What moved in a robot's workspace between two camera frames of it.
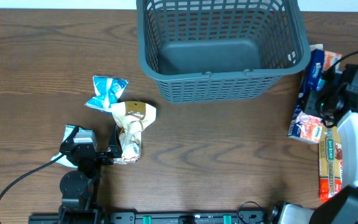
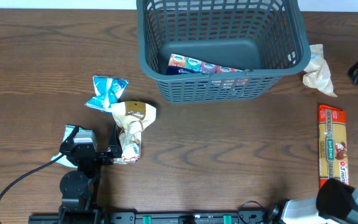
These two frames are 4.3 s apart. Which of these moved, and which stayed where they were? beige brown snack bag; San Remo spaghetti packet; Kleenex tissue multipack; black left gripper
Moved: Kleenex tissue multipack
Stayed: beige brown snack bag; black left gripper; San Remo spaghetti packet
